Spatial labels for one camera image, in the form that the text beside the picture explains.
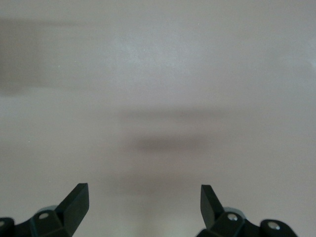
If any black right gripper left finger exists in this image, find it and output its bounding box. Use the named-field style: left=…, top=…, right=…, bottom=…
left=14, top=183, right=89, bottom=237

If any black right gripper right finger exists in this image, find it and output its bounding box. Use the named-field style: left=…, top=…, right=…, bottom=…
left=196, top=185, right=260, bottom=237

